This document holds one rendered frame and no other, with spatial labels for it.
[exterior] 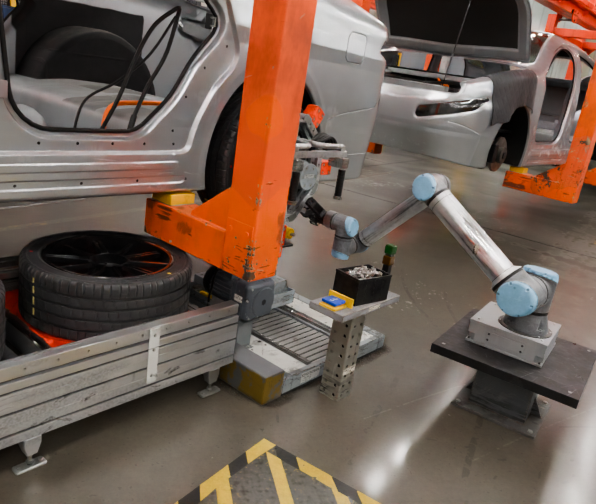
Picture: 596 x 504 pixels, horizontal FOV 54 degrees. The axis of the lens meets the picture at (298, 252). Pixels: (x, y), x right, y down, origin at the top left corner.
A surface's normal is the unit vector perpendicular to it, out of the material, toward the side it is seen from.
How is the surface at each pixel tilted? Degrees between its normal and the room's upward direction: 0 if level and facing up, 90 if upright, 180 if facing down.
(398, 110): 87
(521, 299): 92
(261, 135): 90
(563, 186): 90
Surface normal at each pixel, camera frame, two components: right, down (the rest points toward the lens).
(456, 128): -0.02, 0.29
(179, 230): -0.65, 0.14
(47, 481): 0.15, -0.94
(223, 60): 0.75, 0.31
